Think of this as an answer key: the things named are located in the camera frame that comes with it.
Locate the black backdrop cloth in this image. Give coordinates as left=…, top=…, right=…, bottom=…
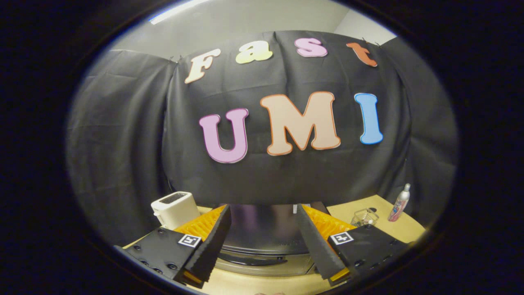
left=66, top=30, right=459, bottom=246

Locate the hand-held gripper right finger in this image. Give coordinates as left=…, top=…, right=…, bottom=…
left=296, top=204, right=410, bottom=287

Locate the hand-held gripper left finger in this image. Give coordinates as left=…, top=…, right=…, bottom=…
left=114, top=204, right=232, bottom=289

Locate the black silver toaster oven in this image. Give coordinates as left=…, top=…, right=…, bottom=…
left=207, top=204, right=330, bottom=276

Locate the white pop-up toaster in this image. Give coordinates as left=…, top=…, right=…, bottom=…
left=151, top=191, right=201, bottom=230

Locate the silver spray bottle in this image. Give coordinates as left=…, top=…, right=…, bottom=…
left=388, top=184, right=411, bottom=222

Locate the clear glass container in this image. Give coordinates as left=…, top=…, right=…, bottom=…
left=351, top=208, right=379, bottom=227

